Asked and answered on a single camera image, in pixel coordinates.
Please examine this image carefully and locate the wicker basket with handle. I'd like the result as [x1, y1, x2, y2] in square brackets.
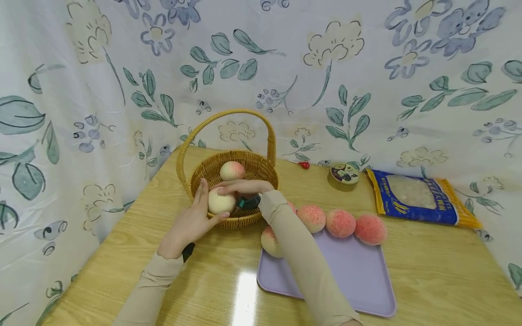
[176, 109, 280, 230]

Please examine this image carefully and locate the blue and yellow food bag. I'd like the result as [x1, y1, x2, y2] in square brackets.
[366, 169, 483, 229]

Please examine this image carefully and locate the person's left forearm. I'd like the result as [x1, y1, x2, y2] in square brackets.
[112, 251, 185, 326]

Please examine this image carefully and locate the person's right forearm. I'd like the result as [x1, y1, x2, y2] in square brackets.
[258, 190, 363, 326]

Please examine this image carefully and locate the pink and cream peach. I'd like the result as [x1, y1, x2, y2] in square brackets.
[220, 161, 246, 182]
[325, 209, 357, 238]
[261, 226, 284, 259]
[354, 214, 387, 246]
[296, 205, 327, 234]
[208, 187, 238, 215]

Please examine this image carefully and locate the person's right hand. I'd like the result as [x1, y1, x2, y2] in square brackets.
[210, 180, 275, 198]

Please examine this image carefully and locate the person's left hand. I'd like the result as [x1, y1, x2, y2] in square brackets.
[158, 178, 231, 259]

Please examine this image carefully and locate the lilac plastic tray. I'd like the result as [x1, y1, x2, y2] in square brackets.
[256, 226, 397, 318]

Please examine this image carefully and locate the round gold tin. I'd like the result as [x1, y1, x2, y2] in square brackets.
[327, 163, 360, 192]

